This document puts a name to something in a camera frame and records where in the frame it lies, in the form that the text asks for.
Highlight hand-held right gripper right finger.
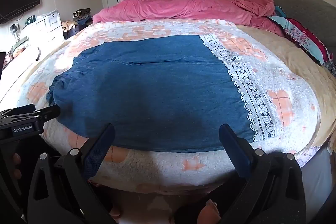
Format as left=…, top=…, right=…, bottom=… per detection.
left=219, top=123, right=306, bottom=224

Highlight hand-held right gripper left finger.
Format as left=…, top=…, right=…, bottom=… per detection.
left=28, top=123, right=116, bottom=224

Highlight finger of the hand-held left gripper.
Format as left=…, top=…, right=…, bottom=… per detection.
left=0, top=104, right=36, bottom=117
left=35, top=105, right=61, bottom=123

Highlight blue pants with lace trim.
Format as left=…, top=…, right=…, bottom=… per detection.
left=46, top=34, right=282, bottom=153

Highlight person's left hand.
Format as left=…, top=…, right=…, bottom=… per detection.
left=13, top=153, right=22, bottom=170

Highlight person's right foot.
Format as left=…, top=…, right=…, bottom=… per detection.
left=199, top=200, right=221, bottom=224

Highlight bed mattress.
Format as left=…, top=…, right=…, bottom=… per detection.
left=299, top=145, right=336, bottom=214

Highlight yellow cloth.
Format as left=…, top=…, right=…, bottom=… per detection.
left=62, top=20, right=78, bottom=32

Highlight white cabinet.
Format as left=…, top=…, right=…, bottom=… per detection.
left=25, top=10, right=63, bottom=41

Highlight white and orange fleece blanket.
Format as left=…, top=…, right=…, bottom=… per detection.
left=17, top=19, right=322, bottom=193

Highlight pile of folded clothes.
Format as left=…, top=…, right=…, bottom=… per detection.
left=72, top=7, right=92, bottom=21

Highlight beige bed sheet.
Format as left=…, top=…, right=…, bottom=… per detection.
left=236, top=25, right=336, bottom=148

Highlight dark floral cloth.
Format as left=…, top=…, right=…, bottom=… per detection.
left=324, top=60, right=336, bottom=78

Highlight teal floral pillow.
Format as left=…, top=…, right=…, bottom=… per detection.
left=268, top=15, right=328, bottom=66

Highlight red pillow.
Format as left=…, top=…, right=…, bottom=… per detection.
left=286, top=18, right=334, bottom=62

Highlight pink duvet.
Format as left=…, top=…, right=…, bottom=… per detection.
left=92, top=0, right=285, bottom=37

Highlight grey padded headboard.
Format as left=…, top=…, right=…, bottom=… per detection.
left=248, top=0, right=336, bottom=62

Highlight black wall television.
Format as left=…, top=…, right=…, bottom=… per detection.
left=0, top=0, right=41, bottom=24

